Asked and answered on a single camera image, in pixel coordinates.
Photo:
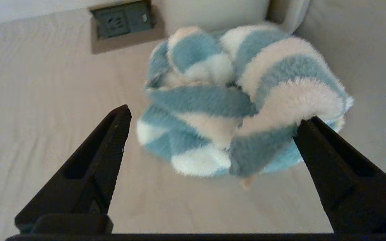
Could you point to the teal white striped towel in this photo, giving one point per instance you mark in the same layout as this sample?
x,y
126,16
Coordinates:
x,y
243,100

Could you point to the white electric kettle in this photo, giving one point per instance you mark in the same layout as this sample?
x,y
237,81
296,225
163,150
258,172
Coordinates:
x,y
226,13

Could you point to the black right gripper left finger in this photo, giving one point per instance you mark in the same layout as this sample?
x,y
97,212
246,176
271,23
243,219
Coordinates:
x,y
85,177

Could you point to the black recessed socket panel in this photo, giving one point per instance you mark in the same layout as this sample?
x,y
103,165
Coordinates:
x,y
122,20

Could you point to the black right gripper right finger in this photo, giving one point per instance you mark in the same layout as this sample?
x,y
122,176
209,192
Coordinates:
x,y
347,180

